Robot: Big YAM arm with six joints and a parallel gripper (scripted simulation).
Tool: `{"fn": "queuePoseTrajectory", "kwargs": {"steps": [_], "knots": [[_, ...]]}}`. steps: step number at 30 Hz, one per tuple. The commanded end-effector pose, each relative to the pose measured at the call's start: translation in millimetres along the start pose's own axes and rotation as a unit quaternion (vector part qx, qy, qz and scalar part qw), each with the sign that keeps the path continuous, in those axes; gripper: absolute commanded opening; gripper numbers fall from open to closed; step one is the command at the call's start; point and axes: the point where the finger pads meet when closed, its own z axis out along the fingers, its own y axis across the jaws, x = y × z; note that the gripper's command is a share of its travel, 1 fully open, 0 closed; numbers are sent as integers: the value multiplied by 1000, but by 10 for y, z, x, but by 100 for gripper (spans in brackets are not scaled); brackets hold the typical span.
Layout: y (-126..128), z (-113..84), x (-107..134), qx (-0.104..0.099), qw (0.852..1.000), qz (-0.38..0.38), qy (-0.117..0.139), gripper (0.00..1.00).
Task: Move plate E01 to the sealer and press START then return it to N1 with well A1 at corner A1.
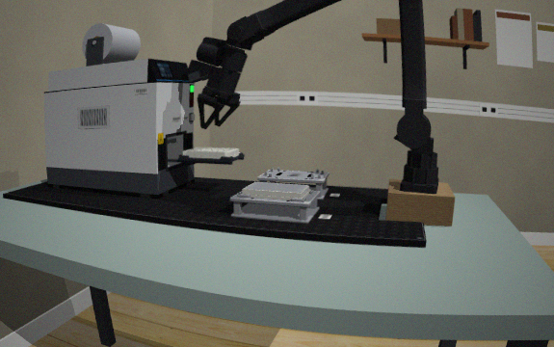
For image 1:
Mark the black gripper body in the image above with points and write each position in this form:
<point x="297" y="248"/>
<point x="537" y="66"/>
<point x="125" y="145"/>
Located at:
<point x="226" y="91"/>

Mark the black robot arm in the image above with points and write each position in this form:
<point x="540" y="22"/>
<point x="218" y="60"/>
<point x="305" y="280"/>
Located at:
<point x="413" y="129"/>

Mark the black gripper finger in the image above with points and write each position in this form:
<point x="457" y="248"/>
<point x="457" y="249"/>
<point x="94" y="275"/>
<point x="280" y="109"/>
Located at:
<point x="218" y="107"/>
<point x="233" y="107"/>

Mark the grey roll on dark bracket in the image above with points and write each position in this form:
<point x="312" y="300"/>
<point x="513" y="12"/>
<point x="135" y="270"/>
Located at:
<point x="120" y="44"/>

